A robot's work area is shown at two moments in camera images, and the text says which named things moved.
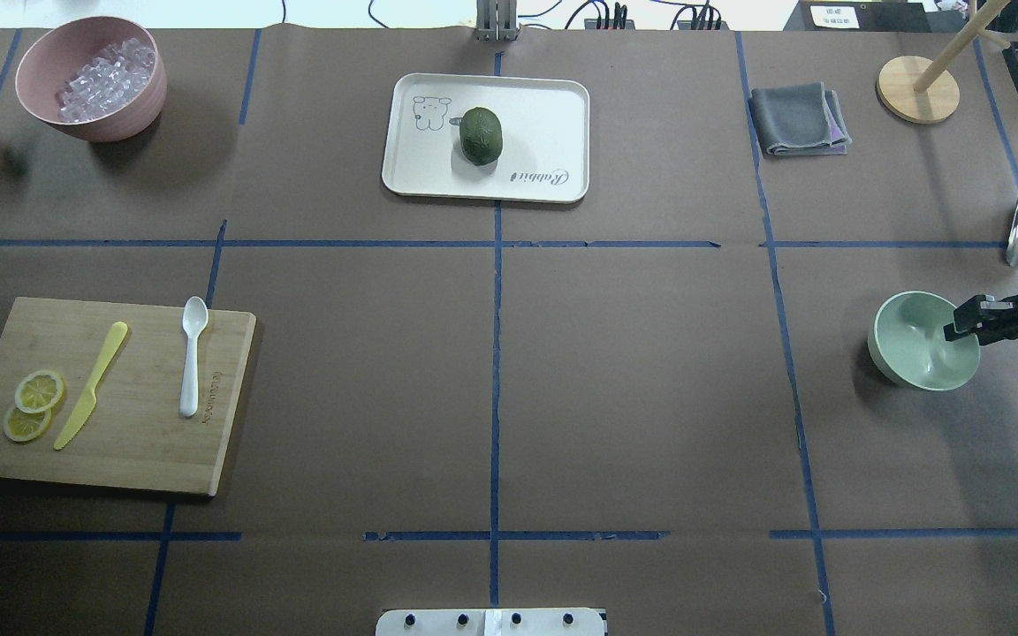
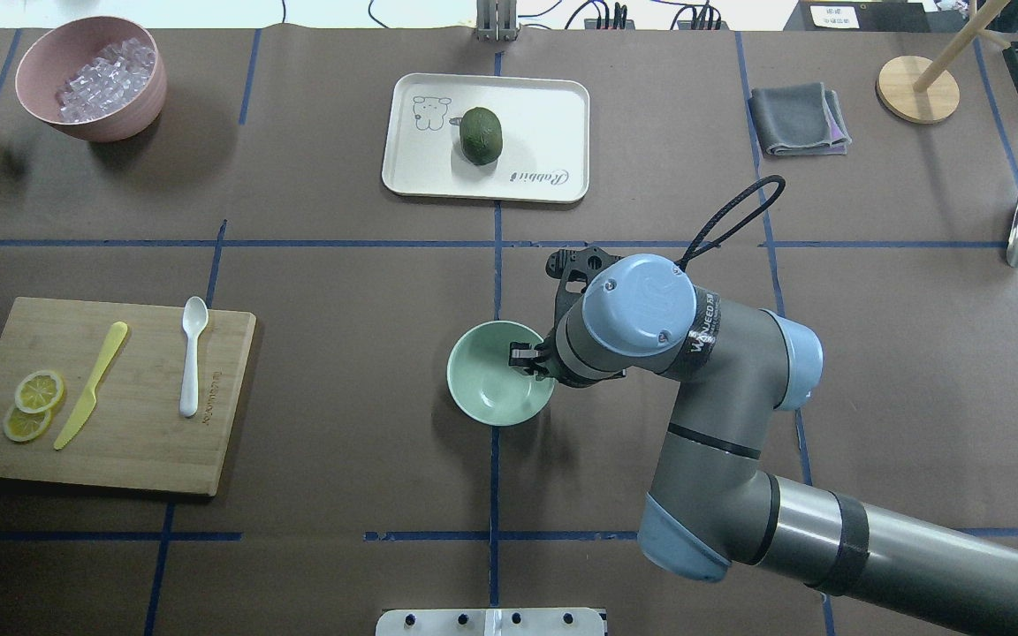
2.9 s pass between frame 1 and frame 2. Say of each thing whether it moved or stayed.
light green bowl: moved
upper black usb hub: stayed
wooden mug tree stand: stayed
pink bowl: stayed
